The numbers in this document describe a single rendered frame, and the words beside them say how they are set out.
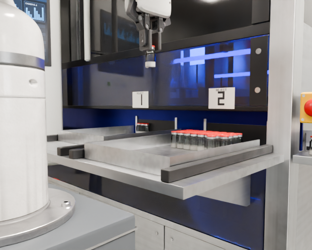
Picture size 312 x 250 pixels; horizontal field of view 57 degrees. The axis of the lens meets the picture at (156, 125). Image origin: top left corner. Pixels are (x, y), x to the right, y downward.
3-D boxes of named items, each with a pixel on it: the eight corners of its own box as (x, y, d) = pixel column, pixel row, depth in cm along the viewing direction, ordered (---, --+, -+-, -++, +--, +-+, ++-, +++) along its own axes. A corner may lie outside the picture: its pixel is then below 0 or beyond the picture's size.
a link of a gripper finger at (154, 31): (157, 24, 66) (158, 53, 67) (147, 21, 64) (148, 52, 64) (168, 21, 64) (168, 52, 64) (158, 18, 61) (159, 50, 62)
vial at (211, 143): (209, 153, 72) (209, 134, 71) (217, 154, 70) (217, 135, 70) (204, 154, 70) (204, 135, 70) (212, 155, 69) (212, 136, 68)
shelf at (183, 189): (125, 137, 126) (125, 132, 126) (294, 157, 78) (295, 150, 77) (9, 149, 91) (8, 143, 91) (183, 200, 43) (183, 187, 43)
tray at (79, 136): (133, 133, 122) (133, 125, 122) (181, 138, 104) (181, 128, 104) (57, 140, 98) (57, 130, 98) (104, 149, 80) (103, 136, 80)
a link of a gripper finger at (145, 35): (141, 19, 62) (141, 51, 63) (129, 16, 60) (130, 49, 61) (151, 16, 60) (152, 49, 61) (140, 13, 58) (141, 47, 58)
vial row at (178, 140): (174, 146, 83) (174, 130, 82) (230, 154, 70) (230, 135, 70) (169, 147, 81) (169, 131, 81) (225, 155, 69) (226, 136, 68)
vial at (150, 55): (150, 68, 64) (150, 48, 64) (157, 67, 63) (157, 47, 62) (143, 67, 63) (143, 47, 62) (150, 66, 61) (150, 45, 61)
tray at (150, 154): (179, 143, 91) (179, 132, 90) (259, 153, 73) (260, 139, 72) (84, 157, 66) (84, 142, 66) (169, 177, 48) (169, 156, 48)
